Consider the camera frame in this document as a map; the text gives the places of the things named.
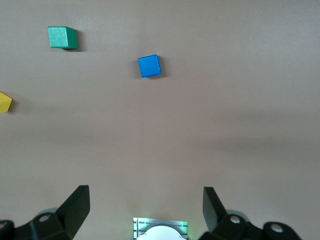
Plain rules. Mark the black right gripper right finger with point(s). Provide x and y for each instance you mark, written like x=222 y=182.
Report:
x=215 y=215

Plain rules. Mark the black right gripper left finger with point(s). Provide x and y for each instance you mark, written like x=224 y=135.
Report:
x=70 y=215

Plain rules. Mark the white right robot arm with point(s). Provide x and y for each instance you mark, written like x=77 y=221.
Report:
x=161 y=233

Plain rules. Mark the yellow wooden cube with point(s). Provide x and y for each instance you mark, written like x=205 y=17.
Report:
x=4 y=102

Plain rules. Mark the blue wooden cube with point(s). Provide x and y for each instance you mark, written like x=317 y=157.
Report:
x=148 y=66

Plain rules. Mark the green wooden cube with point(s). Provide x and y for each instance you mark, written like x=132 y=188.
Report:
x=58 y=37

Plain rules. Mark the metal base plate of right arm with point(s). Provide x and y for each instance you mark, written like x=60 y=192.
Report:
x=137 y=225

